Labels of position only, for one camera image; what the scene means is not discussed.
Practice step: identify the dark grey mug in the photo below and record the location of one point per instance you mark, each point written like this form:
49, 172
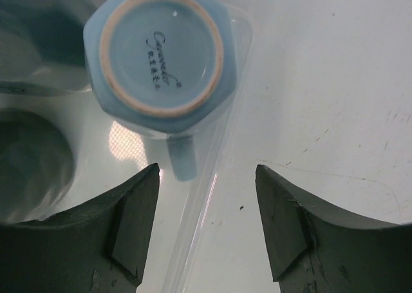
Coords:
37, 166
42, 49

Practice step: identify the clear plastic tray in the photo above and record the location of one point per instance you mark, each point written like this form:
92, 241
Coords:
198, 150

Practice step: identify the blue mug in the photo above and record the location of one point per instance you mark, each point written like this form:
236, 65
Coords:
163, 68

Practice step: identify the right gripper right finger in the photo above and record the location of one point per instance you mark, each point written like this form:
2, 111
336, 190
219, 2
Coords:
316, 246

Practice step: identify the dark grey mug front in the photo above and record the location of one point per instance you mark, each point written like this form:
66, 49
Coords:
37, 166

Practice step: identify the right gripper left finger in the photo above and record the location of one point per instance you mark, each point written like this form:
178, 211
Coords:
98, 246

